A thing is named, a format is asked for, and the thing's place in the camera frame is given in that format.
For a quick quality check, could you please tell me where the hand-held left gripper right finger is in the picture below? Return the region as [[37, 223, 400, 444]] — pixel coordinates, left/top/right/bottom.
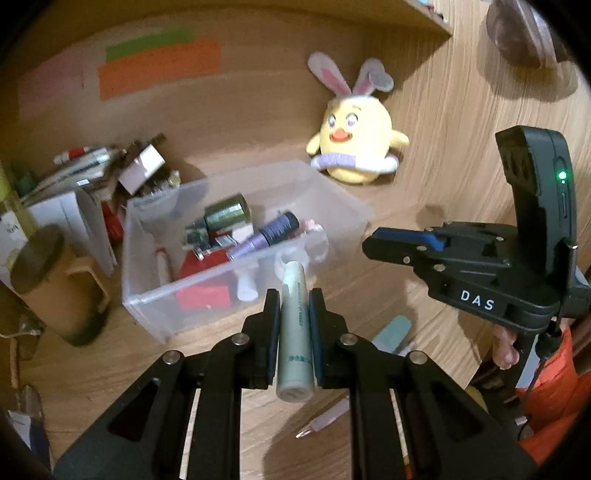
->
[[308, 287, 542, 480]]

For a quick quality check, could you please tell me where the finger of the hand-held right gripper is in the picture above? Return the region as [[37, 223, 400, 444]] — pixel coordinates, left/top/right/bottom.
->
[[373, 227, 450, 249], [362, 236, 437, 274]]

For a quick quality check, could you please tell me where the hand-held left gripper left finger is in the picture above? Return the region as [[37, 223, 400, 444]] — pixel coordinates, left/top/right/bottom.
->
[[53, 290, 281, 480]]

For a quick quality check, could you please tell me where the pale green tube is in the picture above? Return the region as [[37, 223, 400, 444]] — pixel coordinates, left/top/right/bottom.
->
[[276, 260, 318, 402]]

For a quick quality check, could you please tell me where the clear plastic storage bin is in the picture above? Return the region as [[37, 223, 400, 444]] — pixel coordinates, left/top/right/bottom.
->
[[121, 159, 376, 343]]

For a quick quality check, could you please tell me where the purple cosmetic tube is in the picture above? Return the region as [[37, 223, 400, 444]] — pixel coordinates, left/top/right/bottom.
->
[[227, 211, 302, 262]]

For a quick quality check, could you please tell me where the dark cosmetic compact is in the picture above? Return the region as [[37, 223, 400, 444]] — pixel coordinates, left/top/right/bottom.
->
[[184, 222, 234, 261]]

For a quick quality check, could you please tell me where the green gold round jar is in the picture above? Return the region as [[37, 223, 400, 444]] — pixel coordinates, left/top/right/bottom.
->
[[204, 194, 252, 232]]

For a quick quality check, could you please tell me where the person's right hand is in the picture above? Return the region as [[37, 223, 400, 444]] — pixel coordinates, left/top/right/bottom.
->
[[492, 323, 520, 371]]

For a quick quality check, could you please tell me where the white flat tube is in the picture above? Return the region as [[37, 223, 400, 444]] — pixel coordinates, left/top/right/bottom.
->
[[235, 264, 260, 304]]

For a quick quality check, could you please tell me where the teal flat case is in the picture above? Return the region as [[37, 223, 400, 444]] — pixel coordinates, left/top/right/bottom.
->
[[370, 315, 413, 354]]

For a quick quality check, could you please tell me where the red packet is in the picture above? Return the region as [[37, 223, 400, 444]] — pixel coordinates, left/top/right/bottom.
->
[[177, 254, 232, 311]]

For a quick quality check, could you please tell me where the yellow chick plush toy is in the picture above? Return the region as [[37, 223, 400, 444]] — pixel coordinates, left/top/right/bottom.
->
[[305, 52, 411, 186]]

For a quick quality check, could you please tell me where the orange garment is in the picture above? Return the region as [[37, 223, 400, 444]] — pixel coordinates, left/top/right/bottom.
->
[[515, 323, 591, 464]]

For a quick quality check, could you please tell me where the small cardboard box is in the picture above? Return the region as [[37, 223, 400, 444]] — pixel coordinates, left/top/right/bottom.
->
[[117, 143, 167, 195]]

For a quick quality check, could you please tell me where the brown mug with lid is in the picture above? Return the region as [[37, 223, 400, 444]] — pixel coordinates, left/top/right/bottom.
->
[[9, 224, 112, 348]]

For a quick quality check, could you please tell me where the wooden shelf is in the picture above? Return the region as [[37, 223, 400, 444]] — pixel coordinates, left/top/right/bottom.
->
[[405, 0, 454, 35]]

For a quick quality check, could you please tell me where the white paper box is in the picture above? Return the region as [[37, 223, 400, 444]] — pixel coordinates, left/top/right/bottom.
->
[[25, 188, 120, 278]]

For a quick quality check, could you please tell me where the brown round hat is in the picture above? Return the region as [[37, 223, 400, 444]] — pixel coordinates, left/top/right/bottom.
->
[[485, 0, 571, 66]]

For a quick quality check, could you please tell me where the red and white marker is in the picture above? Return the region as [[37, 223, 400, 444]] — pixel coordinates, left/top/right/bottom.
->
[[53, 146, 95, 165]]

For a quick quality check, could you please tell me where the orange paper note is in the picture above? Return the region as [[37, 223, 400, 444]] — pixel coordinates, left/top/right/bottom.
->
[[98, 39, 221, 101]]

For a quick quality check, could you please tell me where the green paper note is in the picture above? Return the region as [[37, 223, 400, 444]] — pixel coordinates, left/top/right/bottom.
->
[[104, 27, 195, 63]]

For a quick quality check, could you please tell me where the pink paper note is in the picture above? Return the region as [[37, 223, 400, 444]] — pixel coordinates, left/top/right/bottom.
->
[[16, 54, 86, 118]]

